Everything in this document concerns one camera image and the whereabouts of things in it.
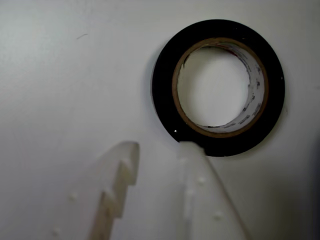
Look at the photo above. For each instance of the black tape roll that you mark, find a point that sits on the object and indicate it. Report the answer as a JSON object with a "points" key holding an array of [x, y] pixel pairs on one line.
{"points": [[163, 100]]}

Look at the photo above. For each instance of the white dotted gripper right finger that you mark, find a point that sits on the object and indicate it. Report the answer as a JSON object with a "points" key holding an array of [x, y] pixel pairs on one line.
{"points": [[205, 200]]}

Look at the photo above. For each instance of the white stepped gripper left finger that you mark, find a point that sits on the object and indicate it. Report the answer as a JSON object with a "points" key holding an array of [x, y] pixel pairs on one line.
{"points": [[120, 160]]}

